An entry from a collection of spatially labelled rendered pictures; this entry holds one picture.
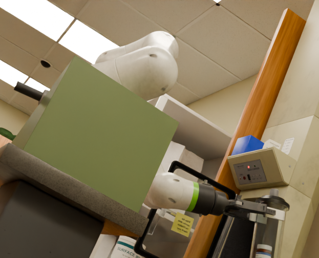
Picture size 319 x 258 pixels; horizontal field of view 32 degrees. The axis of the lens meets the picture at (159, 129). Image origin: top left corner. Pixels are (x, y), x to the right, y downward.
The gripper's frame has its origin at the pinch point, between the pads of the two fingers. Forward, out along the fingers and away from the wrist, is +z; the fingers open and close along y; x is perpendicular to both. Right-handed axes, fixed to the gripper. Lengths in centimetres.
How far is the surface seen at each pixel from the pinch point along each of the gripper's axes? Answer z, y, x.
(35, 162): -76, -54, 15
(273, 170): 9.3, 20.0, -22.6
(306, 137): 19.7, 16.3, -37.5
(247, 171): 6.3, 35.8, -24.9
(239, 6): 19, 107, -149
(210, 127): 22, 133, -79
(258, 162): 6.1, 26.6, -26.4
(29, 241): -73, -46, 29
